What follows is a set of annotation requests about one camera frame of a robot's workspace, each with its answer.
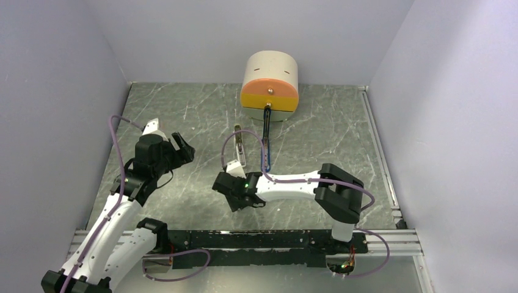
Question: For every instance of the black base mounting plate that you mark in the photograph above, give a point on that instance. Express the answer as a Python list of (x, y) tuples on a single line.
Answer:
[(312, 248)]

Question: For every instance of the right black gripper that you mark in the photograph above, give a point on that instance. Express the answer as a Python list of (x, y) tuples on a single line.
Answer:
[(234, 204)]

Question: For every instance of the beige mini drawer cabinet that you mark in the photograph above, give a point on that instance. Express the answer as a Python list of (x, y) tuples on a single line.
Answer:
[(270, 80)]

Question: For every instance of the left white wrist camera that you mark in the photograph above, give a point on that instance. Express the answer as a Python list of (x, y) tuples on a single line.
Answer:
[(151, 127)]

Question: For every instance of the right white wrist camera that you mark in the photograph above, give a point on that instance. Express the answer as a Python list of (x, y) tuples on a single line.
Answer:
[(235, 169)]

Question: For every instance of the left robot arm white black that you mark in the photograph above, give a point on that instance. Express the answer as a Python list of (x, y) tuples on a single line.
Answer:
[(101, 262)]

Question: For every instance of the blue black stapler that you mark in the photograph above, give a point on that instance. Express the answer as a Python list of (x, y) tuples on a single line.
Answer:
[(265, 154)]

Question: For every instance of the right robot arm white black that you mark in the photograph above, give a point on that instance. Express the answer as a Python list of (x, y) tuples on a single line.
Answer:
[(336, 191)]

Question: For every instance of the beige white stapler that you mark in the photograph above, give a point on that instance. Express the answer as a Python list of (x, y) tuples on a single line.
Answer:
[(239, 146)]

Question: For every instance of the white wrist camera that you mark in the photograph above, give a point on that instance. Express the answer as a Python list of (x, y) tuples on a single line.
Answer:
[(235, 169), (151, 127)]

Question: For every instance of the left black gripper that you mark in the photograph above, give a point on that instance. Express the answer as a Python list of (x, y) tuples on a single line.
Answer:
[(185, 154)]

